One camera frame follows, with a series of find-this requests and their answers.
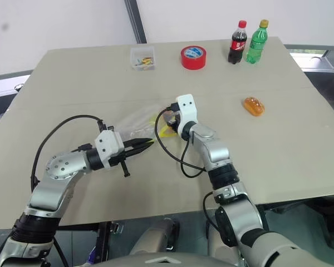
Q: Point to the grey robot torso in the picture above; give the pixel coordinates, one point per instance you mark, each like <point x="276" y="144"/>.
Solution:
<point x="158" y="244"/>

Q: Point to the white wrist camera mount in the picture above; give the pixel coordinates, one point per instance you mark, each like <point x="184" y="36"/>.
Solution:
<point x="109" y="144"/>
<point x="187" y="109"/>

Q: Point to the colourful small clips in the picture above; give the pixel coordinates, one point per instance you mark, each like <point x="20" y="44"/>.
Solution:
<point x="144" y="61"/>

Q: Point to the black table frame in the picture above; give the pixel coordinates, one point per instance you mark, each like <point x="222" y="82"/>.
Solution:
<point x="83" y="226"/>

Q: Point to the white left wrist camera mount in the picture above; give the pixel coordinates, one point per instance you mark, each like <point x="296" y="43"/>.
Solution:
<point x="109" y="144"/>

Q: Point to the green bottle yellow cap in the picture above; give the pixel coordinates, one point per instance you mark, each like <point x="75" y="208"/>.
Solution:
<point x="257" y="44"/>

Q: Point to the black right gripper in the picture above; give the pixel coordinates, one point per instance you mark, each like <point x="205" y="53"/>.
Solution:
<point x="174" y="123"/>

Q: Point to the orange bread snack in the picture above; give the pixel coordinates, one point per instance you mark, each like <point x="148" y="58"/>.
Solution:
<point x="254" y="106"/>

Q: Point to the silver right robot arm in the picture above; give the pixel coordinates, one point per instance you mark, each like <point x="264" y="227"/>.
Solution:
<point x="217" y="150"/>

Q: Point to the grey window frame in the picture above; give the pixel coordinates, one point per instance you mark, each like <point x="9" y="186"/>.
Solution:
<point x="317" y="58"/>

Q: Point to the cola bottle red cap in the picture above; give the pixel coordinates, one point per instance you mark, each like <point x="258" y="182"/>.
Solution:
<point x="237" y="44"/>

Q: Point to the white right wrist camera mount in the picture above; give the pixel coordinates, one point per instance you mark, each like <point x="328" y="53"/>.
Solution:
<point x="187" y="109"/>

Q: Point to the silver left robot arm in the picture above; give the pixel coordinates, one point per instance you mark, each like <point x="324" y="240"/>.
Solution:
<point x="58" y="167"/>

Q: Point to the clear plastic box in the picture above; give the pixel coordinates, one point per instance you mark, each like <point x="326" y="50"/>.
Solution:
<point x="142" y="59"/>

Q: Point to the dark grey post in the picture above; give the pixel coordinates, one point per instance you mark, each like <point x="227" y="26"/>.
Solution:
<point x="136" y="20"/>

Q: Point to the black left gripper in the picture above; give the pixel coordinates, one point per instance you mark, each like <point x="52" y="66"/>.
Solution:
<point x="124" y="165"/>

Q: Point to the clear plastic bag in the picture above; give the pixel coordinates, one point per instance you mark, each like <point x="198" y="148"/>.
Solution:
<point x="139" y="122"/>

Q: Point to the red tape roll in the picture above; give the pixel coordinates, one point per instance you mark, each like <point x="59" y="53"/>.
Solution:
<point x="193" y="57"/>

